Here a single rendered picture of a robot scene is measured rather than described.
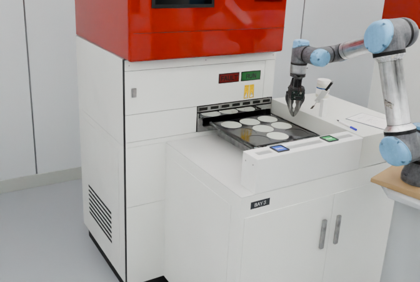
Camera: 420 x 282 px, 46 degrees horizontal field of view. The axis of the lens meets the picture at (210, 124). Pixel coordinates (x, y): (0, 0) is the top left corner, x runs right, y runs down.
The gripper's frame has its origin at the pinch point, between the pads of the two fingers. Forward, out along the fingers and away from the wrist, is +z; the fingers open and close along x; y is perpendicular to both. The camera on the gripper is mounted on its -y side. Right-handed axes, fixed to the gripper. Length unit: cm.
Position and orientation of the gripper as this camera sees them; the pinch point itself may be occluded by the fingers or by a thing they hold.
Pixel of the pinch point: (293, 113)
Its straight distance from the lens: 237.5
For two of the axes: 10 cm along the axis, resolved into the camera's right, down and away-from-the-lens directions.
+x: 9.9, 0.7, -0.8
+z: -0.4, 9.5, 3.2
